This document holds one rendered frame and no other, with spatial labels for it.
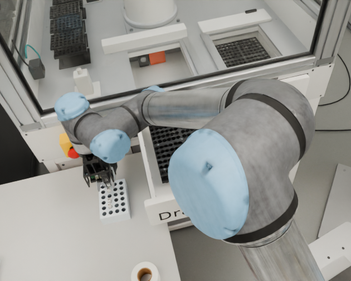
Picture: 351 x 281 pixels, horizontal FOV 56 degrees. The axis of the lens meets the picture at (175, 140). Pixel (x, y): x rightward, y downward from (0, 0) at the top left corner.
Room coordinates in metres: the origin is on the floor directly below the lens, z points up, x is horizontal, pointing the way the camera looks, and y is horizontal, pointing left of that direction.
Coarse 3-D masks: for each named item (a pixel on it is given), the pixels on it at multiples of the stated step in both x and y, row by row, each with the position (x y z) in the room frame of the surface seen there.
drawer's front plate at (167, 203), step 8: (152, 200) 0.43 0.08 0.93; (160, 200) 0.43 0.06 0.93; (168, 200) 0.43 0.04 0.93; (152, 208) 0.42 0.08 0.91; (160, 208) 0.42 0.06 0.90; (168, 208) 0.43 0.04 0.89; (176, 208) 0.43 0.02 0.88; (152, 216) 0.42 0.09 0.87; (168, 216) 0.43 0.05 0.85; (176, 216) 0.43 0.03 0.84; (184, 216) 0.43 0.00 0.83; (152, 224) 0.42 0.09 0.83
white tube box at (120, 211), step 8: (120, 184) 0.60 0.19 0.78; (104, 192) 0.57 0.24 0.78; (112, 192) 0.56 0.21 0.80; (120, 192) 0.56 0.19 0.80; (104, 200) 0.54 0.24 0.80; (112, 200) 0.53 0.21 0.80; (120, 200) 0.53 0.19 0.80; (128, 200) 0.54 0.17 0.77; (104, 208) 0.52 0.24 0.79; (112, 208) 0.51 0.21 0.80; (120, 208) 0.50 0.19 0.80; (128, 208) 0.50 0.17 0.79; (104, 216) 0.48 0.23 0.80; (112, 216) 0.48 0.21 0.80; (120, 216) 0.48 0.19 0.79; (128, 216) 0.48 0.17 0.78; (104, 224) 0.48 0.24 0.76
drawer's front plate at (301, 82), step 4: (296, 76) 0.82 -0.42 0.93; (300, 76) 0.82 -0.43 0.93; (304, 76) 0.81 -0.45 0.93; (308, 76) 0.81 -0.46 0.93; (280, 80) 0.81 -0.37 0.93; (284, 80) 0.81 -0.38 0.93; (288, 80) 0.81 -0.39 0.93; (292, 80) 0.80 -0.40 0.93; (296, 80) 0.80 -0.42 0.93; (300, 80) 0.81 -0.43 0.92; (304, 80) 0.81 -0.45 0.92; (308, 80) 0.81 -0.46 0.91; (292, 84) 0.80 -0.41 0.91; (296, 84) 0.80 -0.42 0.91; (300, 84) 0.81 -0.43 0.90; (304, 84) 0.81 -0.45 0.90; (296, 88) 0.81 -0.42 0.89; (300, 88) 0.81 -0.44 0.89; (304, 88) 0.81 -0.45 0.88; (304, 92) 0.81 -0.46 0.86
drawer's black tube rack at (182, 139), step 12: (156, 132) 0.69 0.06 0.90; (168, 132) 0.68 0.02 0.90; (180, 132) 0.67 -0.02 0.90; (192, 132) 0.67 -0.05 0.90; (156, 144) 0.64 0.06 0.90; (168, 144) 0.63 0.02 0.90; (180, 144) 0.62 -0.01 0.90; (156, 156) 0.59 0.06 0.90; (168, 156) 0.61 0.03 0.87; (168, 180) 0.53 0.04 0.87
